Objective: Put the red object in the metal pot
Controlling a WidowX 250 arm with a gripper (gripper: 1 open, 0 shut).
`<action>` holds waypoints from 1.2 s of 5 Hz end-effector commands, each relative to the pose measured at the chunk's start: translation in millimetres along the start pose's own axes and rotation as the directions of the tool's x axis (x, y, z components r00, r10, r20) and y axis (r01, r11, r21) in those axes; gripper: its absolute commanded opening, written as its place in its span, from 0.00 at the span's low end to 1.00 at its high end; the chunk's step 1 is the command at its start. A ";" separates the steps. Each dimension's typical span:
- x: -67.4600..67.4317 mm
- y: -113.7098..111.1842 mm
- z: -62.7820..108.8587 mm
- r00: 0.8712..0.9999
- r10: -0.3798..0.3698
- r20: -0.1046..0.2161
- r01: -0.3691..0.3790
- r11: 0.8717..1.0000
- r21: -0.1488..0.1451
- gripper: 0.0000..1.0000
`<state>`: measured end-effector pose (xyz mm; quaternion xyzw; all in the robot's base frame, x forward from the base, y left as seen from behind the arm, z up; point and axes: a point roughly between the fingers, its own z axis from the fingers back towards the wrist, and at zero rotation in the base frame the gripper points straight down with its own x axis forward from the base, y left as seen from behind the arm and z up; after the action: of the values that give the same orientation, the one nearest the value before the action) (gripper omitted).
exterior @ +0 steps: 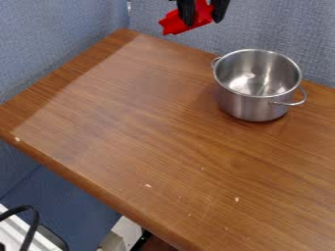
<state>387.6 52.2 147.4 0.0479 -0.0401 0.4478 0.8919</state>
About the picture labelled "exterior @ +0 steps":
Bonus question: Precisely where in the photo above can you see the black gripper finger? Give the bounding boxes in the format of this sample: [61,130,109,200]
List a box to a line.
[176,0,196,26]
[210,0,231,24]

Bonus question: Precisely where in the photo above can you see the red star-shaped block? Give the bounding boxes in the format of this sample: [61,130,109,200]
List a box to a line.
[158,0,213,35]

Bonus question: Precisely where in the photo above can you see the metal pot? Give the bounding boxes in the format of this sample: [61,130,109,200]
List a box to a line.
[210,49,307,123]

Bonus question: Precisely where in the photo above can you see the white box below table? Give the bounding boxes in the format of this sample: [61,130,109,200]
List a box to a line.
[0,204,62,251]

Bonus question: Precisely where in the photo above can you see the white table bracket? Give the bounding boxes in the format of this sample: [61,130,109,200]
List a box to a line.
[97,217,142,251]

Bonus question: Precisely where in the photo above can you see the black cable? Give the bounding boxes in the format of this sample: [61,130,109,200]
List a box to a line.
[0,204,41,251]

